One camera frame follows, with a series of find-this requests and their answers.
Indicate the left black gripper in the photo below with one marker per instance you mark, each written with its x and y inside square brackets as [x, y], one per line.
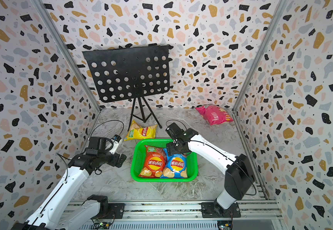
[114, 162]

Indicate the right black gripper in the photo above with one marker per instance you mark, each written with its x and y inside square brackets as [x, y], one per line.
[170, 150]

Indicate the blue potato chips bag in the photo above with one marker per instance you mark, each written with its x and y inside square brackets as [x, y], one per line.
[175, 167]

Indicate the red potato chips bag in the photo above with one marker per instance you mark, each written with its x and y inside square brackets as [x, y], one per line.
[154, 162]

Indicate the yellow potato chips bag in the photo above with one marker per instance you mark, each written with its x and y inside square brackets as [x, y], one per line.
[137, 132]

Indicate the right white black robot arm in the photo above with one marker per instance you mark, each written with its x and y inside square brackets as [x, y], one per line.
[239, 175]

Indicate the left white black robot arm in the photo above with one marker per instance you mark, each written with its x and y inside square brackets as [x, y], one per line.
[49, 215]

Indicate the green plastic basket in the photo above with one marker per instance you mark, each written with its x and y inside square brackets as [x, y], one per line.
[140, 155]

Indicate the pink potato chips bag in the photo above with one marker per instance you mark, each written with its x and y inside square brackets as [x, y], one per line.
[214, 115]

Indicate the left green circuit board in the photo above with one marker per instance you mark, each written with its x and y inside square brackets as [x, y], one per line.
[99, 225]

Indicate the green circuit board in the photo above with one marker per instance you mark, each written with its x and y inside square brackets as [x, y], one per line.
[99, 225]
[225, 225]

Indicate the black perforated music stand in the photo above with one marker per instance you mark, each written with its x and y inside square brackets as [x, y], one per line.
[130, 74]

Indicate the right green circuit board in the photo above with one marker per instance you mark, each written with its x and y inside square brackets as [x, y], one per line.
[225, 225]

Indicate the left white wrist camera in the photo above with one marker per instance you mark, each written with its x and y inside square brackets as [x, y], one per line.
[115, 142]

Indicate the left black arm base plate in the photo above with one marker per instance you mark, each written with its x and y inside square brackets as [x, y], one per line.
[112, 211]

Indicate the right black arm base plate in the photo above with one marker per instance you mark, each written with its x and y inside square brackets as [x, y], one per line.
[214, 210]

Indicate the aluminium mounting rail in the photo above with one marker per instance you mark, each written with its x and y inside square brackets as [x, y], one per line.
[187, 215]

